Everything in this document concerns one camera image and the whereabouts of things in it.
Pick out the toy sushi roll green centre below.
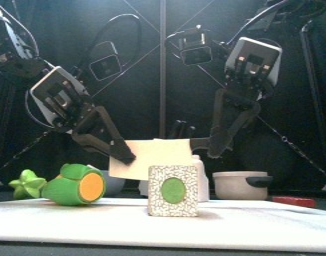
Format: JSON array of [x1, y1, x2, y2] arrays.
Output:
[[147, 164, 201, 218]]

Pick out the grey bowl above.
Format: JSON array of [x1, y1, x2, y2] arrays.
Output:
[[101, 169, 127, 198]]

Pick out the green toy vegetable orange face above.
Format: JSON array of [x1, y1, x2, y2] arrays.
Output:
[[40, 162, 107, 207]]

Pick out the green star-shaped toy stem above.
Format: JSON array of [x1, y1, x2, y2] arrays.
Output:
[[8, 168, 48, 201]]

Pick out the red flat block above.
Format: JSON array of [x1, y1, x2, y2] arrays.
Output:
[[272, 195, 318, 209]]

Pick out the white cutting board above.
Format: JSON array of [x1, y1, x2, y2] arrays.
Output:
[[0, 197, 326, 255]]

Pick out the black utensil handles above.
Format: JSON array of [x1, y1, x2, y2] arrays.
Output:
[[167, 119, 198, 140]]

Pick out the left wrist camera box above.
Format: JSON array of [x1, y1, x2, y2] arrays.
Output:
[[87, 40, 125, 82]]

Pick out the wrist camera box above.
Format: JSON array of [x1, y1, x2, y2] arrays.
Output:
[[177, 27, 215, 67], [87, 40, 125, 82]]

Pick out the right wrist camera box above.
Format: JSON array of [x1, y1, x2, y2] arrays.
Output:
[[177, 27, 215, 67]]

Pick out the black frame stand pole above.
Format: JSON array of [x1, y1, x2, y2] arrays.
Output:
[[300, 19, 326, 174]]

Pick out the white toy pot black handle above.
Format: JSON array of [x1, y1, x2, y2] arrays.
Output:
[[213, 170, 274, 201]]

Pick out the vertical metal frame pole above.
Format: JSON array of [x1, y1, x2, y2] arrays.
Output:
[[158, 0, 169, 140]]

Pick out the black looped camera cable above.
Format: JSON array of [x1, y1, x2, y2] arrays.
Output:
[[79, 13, 143, 73]]

